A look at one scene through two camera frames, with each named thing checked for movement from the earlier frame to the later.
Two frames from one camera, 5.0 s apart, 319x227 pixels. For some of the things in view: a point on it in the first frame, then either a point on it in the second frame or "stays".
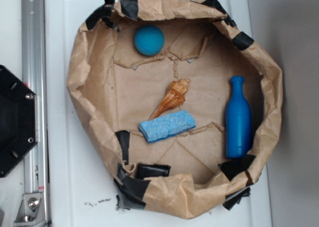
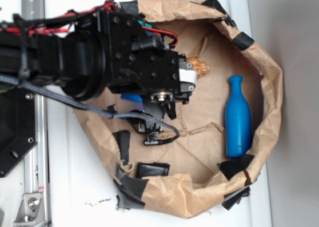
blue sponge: (167, 125) → (131, 96)
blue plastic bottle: (238, 122) stays
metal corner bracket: (32, 212) stays
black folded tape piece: (145, 170) stays
